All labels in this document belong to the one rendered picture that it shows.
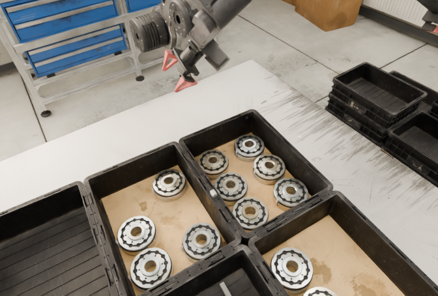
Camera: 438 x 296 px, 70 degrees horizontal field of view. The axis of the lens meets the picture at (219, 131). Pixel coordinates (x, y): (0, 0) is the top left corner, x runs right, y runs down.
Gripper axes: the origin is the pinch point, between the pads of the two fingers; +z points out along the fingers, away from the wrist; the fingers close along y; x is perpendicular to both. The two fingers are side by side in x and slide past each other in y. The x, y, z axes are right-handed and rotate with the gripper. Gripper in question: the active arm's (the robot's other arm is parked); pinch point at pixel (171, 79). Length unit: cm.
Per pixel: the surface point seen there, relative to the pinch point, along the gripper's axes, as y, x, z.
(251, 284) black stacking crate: 67, -8, 4
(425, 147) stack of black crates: 59, 126, -37
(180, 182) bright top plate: 32.3, -4.6, 12.5
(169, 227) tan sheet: 43.5, -12.1, 17.2
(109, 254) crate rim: 45, -31, 18
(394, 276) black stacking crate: 81, 11, -21
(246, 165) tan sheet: 36.1, 14.0, 0.2
